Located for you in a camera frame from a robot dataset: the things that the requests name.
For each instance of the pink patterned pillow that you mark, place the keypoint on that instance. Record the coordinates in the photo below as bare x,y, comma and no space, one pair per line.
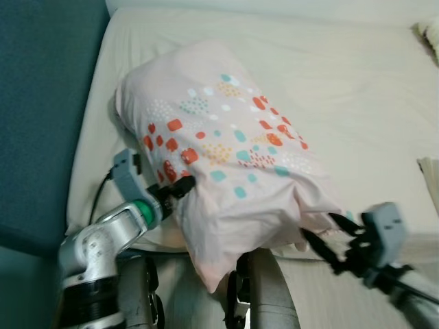
226,137

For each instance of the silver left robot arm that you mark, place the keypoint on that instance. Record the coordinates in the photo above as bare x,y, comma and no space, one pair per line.
89,247

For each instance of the mattress with beige sheet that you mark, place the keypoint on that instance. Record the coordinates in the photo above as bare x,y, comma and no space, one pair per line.
357,103

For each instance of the robot leg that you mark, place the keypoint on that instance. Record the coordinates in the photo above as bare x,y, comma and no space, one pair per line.
134,295
271,295

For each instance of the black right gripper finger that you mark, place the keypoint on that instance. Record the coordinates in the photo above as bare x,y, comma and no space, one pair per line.
324,252
346,226

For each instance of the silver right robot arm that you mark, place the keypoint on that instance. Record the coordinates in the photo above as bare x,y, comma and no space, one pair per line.
418,305

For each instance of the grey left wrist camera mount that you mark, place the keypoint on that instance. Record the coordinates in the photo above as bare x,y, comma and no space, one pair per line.
127,175

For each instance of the right robot leg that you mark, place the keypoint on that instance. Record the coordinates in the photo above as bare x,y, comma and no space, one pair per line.
271,295

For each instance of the white book with blue letters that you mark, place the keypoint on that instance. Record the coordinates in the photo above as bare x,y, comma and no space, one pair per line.
431,185

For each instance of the cream cartoon print blanket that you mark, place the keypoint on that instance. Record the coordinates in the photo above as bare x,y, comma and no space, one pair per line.
429,38

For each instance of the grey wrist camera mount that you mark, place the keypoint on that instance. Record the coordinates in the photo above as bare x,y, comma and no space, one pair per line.
384,223
127,175

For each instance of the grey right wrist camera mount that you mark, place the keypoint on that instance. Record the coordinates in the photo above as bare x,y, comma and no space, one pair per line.
384,223

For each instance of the left robot leg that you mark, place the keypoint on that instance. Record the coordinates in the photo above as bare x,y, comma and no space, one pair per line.
134,295

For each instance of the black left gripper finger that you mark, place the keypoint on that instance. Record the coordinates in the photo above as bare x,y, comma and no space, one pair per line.
182,186

